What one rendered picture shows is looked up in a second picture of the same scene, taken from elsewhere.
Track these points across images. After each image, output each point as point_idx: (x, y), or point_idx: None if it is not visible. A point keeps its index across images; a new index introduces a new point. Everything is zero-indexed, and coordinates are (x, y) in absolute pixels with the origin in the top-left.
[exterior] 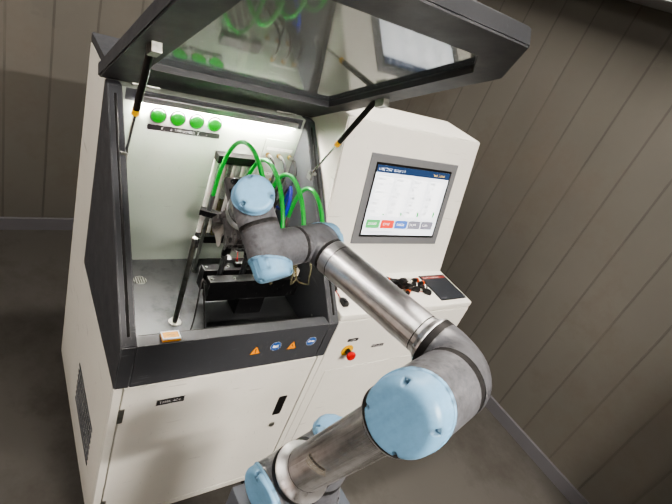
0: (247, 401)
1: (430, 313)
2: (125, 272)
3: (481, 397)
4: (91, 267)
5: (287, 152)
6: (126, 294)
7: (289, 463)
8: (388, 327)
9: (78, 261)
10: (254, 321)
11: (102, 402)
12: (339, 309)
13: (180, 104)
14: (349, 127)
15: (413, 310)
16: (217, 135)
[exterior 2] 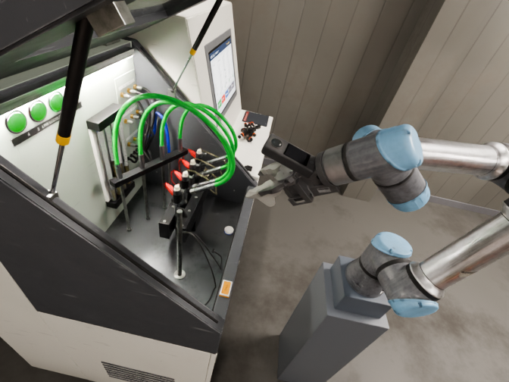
0: None
1: (485, 145)
2: (173, 289)
3: None
4: (70, 309)
5: (132, 82)
6: (190, 302)
7: (435, 283)
8: (472, 171)
9: (15, 314)
10: (209, 223)
11: (190, 364)
12: (252, 174)
13: (37, 91)
14: (203, 30)
15: (486, 150)
16: (79, 104)
